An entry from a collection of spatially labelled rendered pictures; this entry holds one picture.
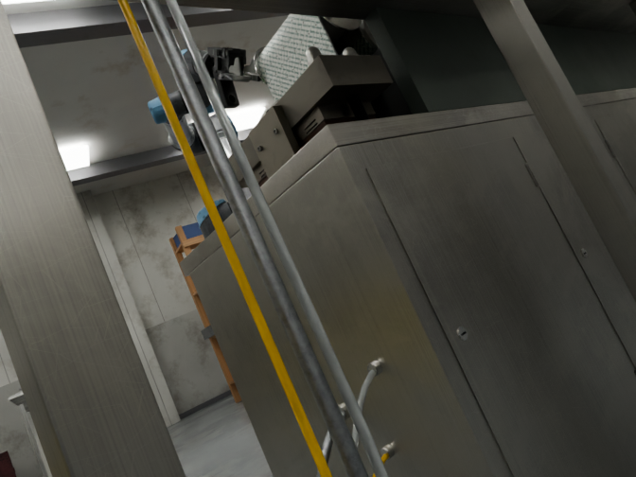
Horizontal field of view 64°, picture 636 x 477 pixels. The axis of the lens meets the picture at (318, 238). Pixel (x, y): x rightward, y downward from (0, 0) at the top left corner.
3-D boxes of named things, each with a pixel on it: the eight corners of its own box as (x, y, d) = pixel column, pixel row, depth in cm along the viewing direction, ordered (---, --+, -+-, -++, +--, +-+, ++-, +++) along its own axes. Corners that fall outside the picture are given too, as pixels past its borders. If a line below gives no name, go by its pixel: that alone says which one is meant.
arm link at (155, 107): (167, 137, 201) (141, 92, 153) (193, 128, 203) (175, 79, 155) (178, 164, 201) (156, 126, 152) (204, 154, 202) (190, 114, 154)
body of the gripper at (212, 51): (224, 49, 135) (201, 46, 143) (225, 82, 138) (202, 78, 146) (248, 49, 140) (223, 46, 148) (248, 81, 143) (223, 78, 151)
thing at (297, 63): (298, 150, 124) (269, 84, 127) (357, 94, 106) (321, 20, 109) (297, 150, 124) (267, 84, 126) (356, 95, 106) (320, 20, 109)
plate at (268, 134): (277, 181, 100) (256, 132, 102) (304, 156, 93) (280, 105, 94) (267, 183, 99) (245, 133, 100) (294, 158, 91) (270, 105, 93)
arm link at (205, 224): (209, 250, 179) (195, 216, 180) (244, 236, 181) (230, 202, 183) (205, 244, 167) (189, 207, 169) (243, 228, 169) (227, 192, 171)
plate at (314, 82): (285, 179, 124) (274, 157, 125) (394, 82, 94) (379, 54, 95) (230, 190, 114) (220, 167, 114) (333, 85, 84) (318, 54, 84)
